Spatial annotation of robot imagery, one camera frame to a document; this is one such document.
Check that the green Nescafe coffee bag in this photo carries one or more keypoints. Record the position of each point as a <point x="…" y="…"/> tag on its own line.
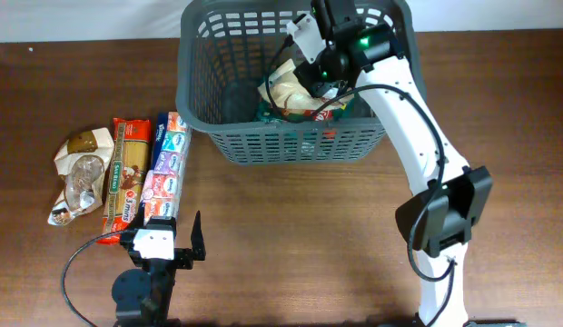
<point x="266" y="114"/>

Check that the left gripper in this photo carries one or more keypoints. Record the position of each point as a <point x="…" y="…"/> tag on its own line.
<point x="186" y="255"/>

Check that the orange San Remo spaghetti pack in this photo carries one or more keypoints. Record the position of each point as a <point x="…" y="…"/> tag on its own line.
<point x="127" y="172"/>

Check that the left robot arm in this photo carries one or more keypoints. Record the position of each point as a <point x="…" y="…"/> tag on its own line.
<point x="143" y="294"/>

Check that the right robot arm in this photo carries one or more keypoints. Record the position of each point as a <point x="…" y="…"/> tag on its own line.
<point x="448" y="196"/>

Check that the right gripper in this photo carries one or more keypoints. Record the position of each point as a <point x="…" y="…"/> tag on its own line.
<point x="306" y="72"/>

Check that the dark grey plastic basket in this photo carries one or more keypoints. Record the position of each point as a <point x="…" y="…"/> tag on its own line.
<point x="229" y="48"/>

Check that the beige paper snack bag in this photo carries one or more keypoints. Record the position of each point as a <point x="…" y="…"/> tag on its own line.
<point x="288" y="93"/>

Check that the Kleenex tissue multipack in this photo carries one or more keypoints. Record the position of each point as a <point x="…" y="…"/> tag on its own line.
<point x="163" y="184"/>

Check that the brown white cookie bag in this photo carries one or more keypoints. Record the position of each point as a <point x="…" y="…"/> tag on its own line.
<point x="81" y="162"/>

